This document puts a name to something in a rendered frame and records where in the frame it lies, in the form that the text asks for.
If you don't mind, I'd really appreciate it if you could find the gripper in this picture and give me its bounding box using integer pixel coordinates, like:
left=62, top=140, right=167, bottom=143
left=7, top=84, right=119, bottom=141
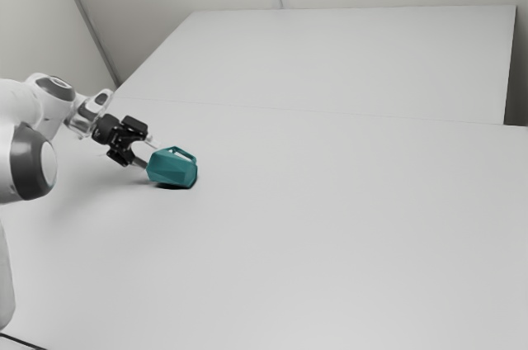
left=91, top=113, right=161, bottom=170

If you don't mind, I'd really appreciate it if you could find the teal faceted mug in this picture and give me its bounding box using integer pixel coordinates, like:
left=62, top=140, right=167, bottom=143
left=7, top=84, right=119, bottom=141
left=146, top=145, right=200, bottom=190

